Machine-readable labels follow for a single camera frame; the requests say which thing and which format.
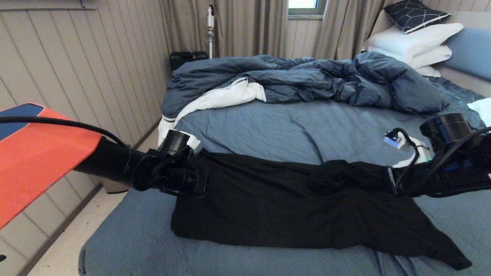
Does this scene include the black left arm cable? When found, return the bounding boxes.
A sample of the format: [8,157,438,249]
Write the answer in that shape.
[0,116,192,196]

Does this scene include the black moon print T-shirt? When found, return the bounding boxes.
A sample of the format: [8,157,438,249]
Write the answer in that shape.
[171,149,472,271]

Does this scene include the blue headboard cushion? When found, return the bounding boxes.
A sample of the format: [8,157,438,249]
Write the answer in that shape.
[445,28,491,82]

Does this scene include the beige curtain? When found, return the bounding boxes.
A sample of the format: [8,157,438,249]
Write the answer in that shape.
[159,0,288,60]
[313,0,403,62]

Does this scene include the blue bed sheet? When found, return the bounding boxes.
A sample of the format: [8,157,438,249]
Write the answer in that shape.
[79,77,491,276]

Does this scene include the dark patterned pillow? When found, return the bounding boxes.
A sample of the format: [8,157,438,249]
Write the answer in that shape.
[384,0,451,35]

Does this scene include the black hard case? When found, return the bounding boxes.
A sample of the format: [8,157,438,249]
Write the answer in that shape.
[170,51,209,71]

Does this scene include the crumpled blue duvet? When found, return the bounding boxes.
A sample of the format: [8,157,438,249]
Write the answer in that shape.
[161,52,450,119]

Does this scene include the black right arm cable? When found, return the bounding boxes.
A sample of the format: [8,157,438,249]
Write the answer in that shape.
[391,126,491,196]

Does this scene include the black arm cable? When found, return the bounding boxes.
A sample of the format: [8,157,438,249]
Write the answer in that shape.
[391,126,491,196]
[0,116,192,196]

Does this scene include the white cloth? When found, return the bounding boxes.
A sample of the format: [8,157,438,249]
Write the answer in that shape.
[467,98,491,127]

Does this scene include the white sheet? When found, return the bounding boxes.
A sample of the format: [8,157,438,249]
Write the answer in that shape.
[158,78,267,146]

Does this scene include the white pillow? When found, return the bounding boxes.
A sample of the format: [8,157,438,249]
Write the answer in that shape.
[367,45,453,70]
[364,23,464,60]
[414,66,442,78]

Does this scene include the white stick vacuum cleaner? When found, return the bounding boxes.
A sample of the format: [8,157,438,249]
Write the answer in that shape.
[207,5,215,60]

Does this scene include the beige upholstered bed frame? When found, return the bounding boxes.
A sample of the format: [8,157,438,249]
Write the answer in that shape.
[362,10,491,99]

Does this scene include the grey framed window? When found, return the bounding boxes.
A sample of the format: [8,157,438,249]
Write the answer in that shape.
[288,0,328,18]

